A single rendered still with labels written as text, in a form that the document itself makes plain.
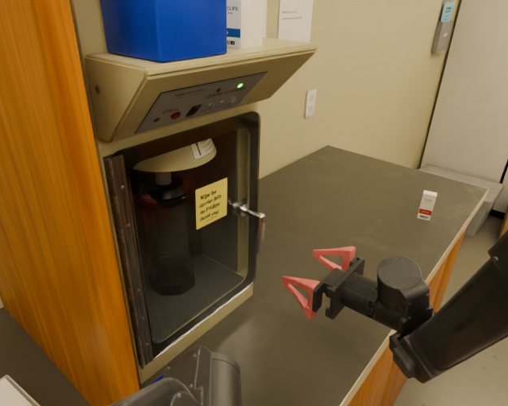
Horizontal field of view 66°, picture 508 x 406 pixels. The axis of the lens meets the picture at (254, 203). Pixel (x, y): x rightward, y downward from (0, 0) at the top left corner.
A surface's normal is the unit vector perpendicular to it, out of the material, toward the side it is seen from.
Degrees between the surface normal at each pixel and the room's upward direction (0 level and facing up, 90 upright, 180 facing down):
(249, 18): 90
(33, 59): 90
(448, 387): 0
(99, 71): 90
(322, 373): 0
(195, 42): 90
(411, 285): 19
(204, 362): 58
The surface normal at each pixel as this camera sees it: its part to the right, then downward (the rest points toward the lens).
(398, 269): -0.22, -0.72
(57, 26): 0.77, 0.32
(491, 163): -0.64, 0.36
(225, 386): 0.57, -0.74
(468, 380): 0.02, -0.88
